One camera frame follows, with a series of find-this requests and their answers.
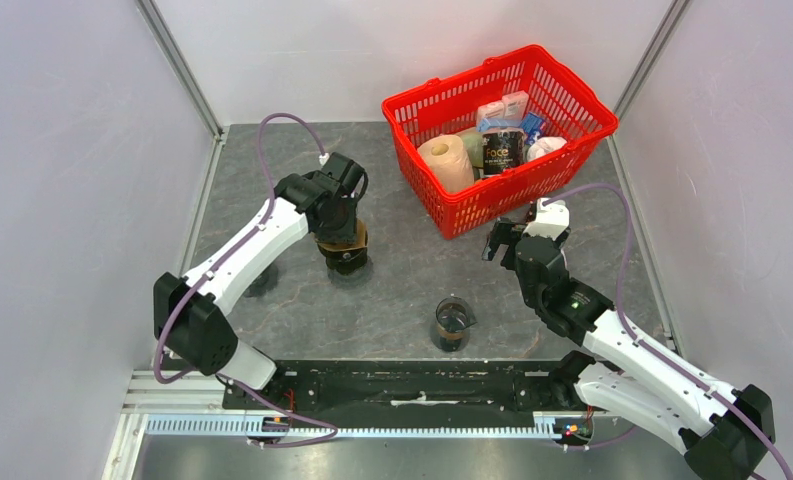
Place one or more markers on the white box in basket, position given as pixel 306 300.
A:
pixel 489 111
pixel 515 105

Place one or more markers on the beige paper towel roll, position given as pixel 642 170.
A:
pixel 446 156

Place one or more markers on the black face tissue pack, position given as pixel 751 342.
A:
pixel 502 150

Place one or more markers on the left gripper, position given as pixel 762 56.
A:
pixel 346 234

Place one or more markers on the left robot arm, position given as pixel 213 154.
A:
pixel 190 311

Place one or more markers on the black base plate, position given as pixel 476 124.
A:
pixel 426 394

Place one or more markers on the brown paper coffee filter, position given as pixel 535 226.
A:
pixel 346 250

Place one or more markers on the red plastic basket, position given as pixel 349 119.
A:
pixel 448 107

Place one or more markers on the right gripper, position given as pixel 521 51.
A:
pixel 505 232

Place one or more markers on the glass jar with brown band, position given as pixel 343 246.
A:
pixel 452 319

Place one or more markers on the dark green glass dripper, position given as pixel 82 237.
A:
pixel 346 259

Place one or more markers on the blue packet in basket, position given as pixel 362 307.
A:
pixel 533 126

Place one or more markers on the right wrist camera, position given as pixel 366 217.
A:
pixel 549 219

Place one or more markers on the white plastic bag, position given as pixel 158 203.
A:
pixel 544 146

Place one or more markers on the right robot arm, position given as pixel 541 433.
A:
pixel 721 431

